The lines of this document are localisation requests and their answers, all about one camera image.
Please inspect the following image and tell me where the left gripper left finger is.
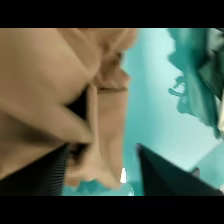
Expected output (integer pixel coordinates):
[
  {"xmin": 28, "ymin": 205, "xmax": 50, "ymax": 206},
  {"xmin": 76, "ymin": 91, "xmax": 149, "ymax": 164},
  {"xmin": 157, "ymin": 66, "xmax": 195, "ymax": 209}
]
[{"xmin": 0, "ymin": 143, "xmax": 71, "ymax": 197}]

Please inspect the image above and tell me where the tan shirt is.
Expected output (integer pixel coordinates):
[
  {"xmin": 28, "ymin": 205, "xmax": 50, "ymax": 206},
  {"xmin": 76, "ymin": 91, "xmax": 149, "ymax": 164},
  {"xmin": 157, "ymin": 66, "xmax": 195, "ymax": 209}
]
[{"xmin": 0, "ymin": 28, "xmax": 140, "ymax": 190}]

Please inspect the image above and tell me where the green garment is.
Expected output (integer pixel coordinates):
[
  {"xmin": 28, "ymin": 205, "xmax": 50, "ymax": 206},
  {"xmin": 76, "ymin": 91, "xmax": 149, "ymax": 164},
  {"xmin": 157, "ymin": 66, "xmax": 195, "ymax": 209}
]
[{"xmin": 167, "ymin": 28, "xmax": 224, "ymax": 140}]

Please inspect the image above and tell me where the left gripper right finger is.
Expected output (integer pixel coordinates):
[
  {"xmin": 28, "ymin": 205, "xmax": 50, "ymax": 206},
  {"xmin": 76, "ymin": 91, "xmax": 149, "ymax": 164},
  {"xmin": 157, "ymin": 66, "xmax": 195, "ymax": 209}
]
[{"xmin": 135, "ymin": 143, "xmax": 224, "ymax": 197}]

